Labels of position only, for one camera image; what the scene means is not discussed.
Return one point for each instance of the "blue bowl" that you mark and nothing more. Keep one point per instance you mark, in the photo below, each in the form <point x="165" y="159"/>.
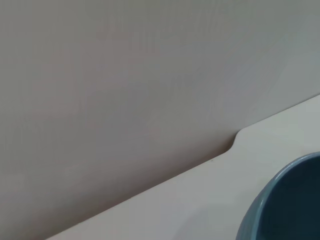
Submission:
<point x="287" y="200"/>

